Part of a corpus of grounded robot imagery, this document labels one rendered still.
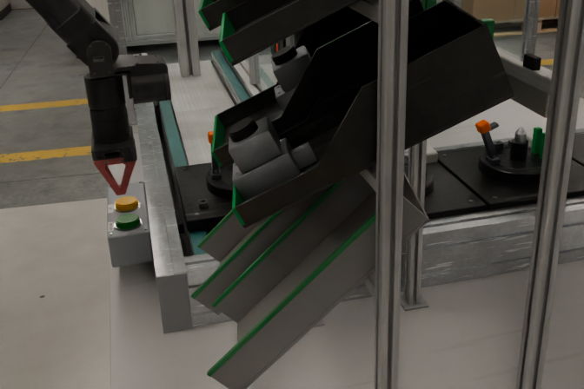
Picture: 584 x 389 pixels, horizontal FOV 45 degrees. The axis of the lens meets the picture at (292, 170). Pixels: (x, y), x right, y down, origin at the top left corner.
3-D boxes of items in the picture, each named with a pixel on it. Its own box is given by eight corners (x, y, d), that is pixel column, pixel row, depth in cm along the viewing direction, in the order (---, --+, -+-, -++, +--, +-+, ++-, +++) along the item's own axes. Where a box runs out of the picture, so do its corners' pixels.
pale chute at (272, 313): (238, 396, 75) (206, 375, 73) (239, 322, 87) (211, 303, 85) (430, 220, 68) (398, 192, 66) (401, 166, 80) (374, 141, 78)
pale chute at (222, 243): (218, 316, 88) (190, 297, 87) (221, 262, 100) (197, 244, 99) (376, 162, 81) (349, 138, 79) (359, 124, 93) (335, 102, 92)
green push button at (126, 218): (116, 235, 116) (115, 225, 115) (116, 225, 119) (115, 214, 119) (141, 232, 117) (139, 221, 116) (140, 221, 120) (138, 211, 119)
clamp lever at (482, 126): (491, 161, 127) (479, 127, 124) (485, 157, 129) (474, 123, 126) (507, 152, 127) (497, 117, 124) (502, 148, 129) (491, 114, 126)
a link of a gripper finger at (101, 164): (140, 180, 120) (133, 128, 116) (142, 197, 114) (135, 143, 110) (100, 185, 119) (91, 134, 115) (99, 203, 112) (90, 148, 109)
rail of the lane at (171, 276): (163, 333, 106) (155, 272, 102) (139, 135, 185) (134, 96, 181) (199, 327, 107) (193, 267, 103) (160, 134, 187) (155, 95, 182)
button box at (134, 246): (111, 268, 116) (106, 235, 114) (111, 214, 135) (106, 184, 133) (154, 261, 118) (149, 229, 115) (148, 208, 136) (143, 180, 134)
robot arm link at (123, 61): (83, 23, 107) (84, 42, 100) (159, 16, 109) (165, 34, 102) (95, 95, 113) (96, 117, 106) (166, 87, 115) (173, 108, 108)
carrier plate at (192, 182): (187, 232, 117) (186, 220, 116) (175, 175, 138) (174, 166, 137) (325, 211, 121) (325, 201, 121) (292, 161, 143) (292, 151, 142)
